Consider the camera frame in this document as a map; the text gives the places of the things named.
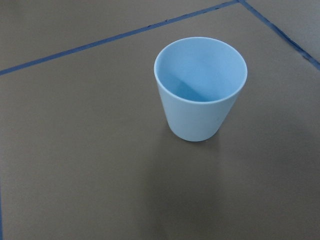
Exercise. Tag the light blue cup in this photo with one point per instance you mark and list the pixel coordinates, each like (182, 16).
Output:
(198, 80)

